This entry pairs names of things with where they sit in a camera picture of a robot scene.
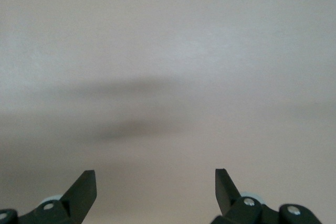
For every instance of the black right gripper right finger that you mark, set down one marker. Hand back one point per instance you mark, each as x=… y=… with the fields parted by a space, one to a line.
x=228 y=197

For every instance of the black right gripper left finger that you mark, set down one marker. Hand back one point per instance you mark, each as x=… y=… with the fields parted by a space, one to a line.
x=78 y=200

